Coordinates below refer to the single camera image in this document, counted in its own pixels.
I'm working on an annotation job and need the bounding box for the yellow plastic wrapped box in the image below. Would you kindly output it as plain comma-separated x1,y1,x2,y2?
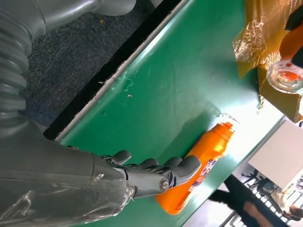
232,0,303,123

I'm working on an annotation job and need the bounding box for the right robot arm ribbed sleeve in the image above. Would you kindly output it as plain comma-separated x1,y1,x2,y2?
0,8,32,132

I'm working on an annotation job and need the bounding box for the white board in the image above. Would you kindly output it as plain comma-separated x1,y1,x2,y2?
249,120,303,189

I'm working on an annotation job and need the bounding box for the person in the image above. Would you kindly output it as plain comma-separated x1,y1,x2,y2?
209,174,290,227

